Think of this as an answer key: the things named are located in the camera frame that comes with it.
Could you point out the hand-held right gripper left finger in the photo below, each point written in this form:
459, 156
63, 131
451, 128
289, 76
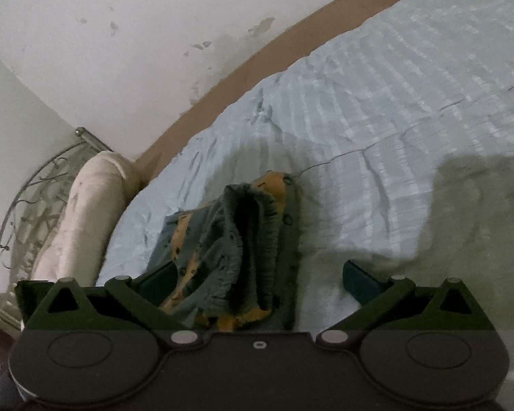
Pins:
160, 284

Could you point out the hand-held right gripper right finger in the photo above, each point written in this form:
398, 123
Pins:
360, 282

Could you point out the blue pants with orange patches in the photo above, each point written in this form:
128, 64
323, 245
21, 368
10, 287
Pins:
240, 248

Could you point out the white pillow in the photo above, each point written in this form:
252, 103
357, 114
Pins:
88, 214

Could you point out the metal bed headboard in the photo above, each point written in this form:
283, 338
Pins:
30, 205

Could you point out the light blue blanket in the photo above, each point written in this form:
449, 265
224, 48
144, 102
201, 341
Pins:
389, 94

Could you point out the brown bed sheet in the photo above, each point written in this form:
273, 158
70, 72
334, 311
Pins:
240, 72

